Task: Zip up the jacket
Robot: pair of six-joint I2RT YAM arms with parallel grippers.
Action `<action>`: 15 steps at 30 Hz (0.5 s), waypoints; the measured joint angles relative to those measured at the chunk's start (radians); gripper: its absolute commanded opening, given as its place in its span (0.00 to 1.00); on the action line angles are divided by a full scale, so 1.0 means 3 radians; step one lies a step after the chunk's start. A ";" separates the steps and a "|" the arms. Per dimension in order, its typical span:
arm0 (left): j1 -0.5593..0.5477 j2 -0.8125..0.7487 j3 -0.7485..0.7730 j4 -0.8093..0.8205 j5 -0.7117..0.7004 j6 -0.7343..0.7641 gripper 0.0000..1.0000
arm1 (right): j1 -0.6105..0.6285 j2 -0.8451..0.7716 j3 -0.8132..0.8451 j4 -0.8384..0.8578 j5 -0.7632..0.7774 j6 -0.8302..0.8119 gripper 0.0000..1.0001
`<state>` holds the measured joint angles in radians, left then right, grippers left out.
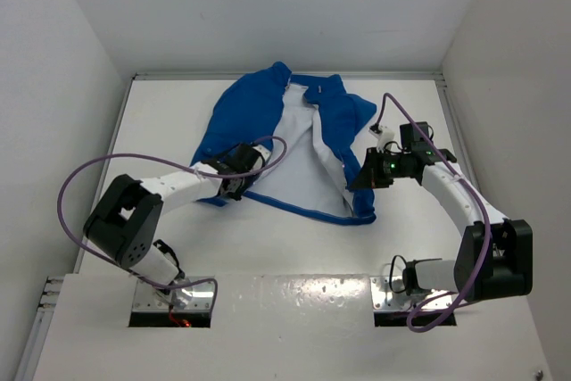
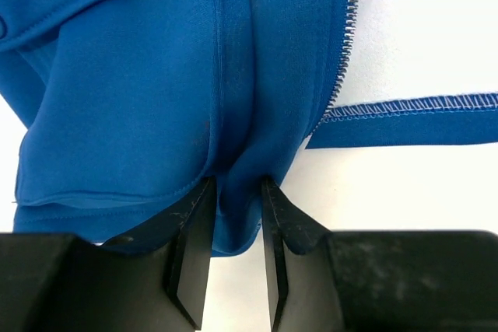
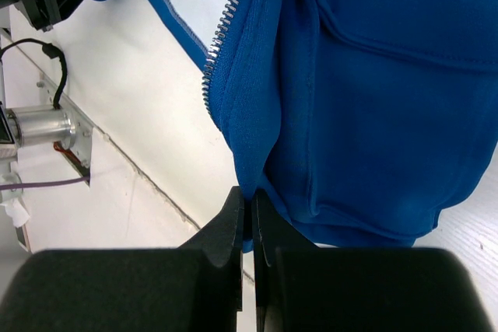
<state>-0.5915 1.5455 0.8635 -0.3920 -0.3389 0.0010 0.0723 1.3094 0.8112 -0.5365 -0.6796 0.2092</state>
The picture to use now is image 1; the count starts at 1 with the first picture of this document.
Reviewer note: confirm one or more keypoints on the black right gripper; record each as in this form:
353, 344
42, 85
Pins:
369, 176

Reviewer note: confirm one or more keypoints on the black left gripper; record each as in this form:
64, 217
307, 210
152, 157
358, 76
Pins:
236, 193

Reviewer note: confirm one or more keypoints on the blue zip-up vest jacket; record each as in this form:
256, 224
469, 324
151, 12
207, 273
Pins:
309, 124

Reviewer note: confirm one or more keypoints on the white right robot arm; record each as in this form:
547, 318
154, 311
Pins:
495, 257

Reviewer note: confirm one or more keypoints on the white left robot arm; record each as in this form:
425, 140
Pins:
124, 221

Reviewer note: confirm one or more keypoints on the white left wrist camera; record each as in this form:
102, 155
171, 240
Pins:
264, 152

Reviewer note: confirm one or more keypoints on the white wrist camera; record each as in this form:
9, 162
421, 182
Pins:
383, 135
264, 152

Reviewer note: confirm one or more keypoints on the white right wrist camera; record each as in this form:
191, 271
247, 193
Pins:
383, 135

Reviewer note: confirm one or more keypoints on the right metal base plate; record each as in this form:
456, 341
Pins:
385, 300

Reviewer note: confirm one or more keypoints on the metal base plate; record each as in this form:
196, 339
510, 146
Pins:
385, 300
191, 299

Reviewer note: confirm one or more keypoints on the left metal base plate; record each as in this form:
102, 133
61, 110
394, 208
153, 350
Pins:
191, 299

